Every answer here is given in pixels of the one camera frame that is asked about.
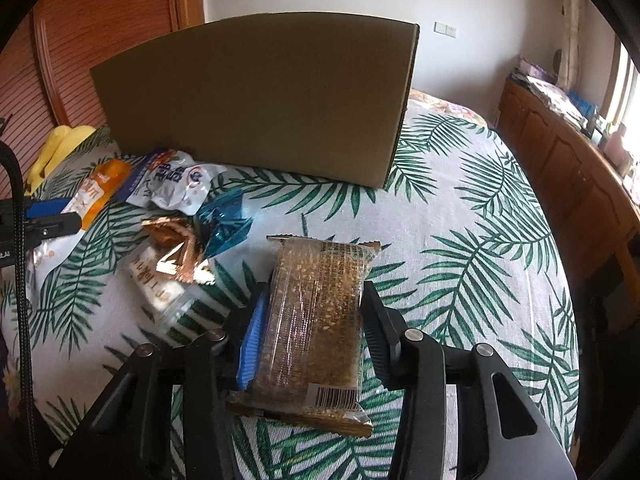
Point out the white clear snack packet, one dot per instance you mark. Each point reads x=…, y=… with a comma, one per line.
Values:
x=157, y=292

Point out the folded floral cloth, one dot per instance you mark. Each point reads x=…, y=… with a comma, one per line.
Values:
x=550, y=91

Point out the pink white bottle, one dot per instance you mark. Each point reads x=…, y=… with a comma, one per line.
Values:
x=620, y=145

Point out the white wall socket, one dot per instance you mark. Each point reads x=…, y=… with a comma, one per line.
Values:
x=445, y=28

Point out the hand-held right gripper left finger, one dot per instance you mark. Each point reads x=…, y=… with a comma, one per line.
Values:
x=252, y=345

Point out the yellow plush toy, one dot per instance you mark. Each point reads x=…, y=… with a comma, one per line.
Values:
x=55, y=152

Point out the orange white snack packet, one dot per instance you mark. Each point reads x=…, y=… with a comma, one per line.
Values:
x=97, y=192

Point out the wooden cabinet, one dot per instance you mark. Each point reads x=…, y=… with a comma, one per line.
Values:
x=565, y=180

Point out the floral bedding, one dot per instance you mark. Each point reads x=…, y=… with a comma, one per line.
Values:
x=440, y=105

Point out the copper foil snack packet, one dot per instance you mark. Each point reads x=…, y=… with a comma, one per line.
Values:
x=172, y=247

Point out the purple patterned box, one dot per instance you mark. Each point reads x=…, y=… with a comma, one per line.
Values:
x=530, y=67

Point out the wooden framed window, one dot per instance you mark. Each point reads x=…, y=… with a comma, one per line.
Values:
x=625, y=75

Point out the wooden slatted wardrobe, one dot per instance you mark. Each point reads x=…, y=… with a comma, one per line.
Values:
x=75, y=60

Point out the sesame bar clear packet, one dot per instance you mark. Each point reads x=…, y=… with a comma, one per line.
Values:
x=315, y=320

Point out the blue foil snack packet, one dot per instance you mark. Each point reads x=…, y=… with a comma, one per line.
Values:
x=225, y=225

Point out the brown cardboard box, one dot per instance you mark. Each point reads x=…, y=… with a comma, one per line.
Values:
x=260, y=95

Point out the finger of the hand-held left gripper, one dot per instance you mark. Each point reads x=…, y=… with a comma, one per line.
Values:
x=55, y=227
x=50, y=207

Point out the white blue snack packet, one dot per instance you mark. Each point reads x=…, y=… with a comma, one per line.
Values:
x=170, y=185

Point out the blue packets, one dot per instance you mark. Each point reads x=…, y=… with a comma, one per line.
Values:
x=582, y=105

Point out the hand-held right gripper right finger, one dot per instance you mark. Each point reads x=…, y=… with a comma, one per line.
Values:
x=380, y=340

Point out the patterned curtain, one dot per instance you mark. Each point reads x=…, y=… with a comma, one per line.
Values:
x=570, y=35

